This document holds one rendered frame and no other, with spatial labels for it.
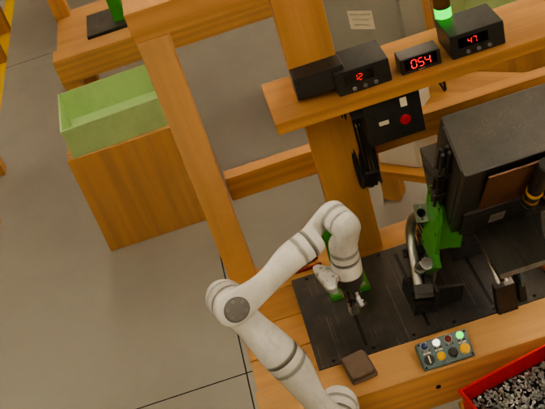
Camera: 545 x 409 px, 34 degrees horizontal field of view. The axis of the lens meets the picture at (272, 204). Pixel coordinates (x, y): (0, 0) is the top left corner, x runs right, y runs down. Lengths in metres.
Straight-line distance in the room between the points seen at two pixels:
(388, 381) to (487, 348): 0.30
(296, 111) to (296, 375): 0.83
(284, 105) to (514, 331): 0.93
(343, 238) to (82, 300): 2.88
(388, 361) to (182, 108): 0.95
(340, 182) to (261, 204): 2.05
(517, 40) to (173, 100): 1.00
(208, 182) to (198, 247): 2.00
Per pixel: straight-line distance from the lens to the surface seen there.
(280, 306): 2.95
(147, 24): 2.51
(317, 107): 2.58
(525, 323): 2.71
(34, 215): 5.57
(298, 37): 2.59
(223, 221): 2.86
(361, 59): 2.60
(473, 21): 2.68
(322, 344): 2.77
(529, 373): 2.61
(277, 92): 2.70
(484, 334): 2.69
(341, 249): 2.08
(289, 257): 2.01
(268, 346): 2.08
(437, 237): 2.60
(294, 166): 2.90
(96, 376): 4.33
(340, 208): 2.05
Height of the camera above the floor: 2.88
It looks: 36 degrees down
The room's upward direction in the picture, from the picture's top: 18 degrees counter-clockwise
